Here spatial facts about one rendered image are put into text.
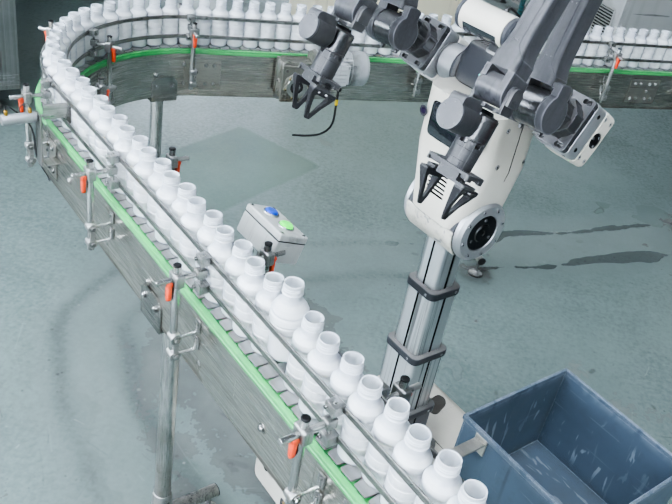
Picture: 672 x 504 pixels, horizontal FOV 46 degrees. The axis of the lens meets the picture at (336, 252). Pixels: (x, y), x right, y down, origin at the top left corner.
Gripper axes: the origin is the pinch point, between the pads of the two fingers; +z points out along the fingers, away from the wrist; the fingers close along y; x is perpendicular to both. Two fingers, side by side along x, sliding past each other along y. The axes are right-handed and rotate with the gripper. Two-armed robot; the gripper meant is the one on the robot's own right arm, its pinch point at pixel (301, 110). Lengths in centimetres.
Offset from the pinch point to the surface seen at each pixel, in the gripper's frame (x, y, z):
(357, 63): 72, -96, -9
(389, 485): -7, 84, 34
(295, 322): -13, 52, 27
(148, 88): 12, -116, 33
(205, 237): -19.1, 20.8, 28.2
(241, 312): -15, 38, 34
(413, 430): -8, 82, 24
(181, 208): -20.8, 9.3, 27.9
